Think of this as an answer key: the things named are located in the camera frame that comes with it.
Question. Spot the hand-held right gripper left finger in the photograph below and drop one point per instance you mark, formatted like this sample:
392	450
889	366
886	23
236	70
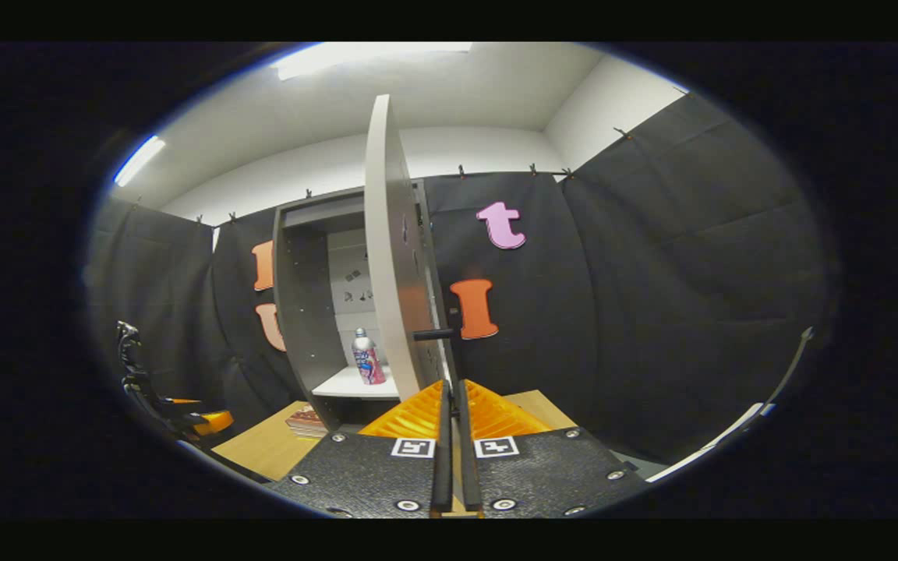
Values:
443	467

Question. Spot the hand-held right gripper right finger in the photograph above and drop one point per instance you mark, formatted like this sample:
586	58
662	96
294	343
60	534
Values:
468	467

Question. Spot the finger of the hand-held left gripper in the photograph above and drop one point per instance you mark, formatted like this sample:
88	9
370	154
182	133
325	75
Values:
213	422
176	411

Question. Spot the white cabinet shelf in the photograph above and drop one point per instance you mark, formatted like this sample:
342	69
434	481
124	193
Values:
348	383

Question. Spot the dark grey cabinet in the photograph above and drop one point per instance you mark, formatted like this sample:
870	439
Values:
305	312

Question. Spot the stack of books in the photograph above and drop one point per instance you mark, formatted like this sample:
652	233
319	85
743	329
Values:
307	422

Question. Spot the ceiling light strip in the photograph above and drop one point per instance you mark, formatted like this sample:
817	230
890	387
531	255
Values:
139	160

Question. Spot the white table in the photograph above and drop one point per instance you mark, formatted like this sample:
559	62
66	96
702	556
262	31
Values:
718	444

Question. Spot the black backdrop cloth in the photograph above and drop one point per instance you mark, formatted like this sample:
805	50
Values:
652	296

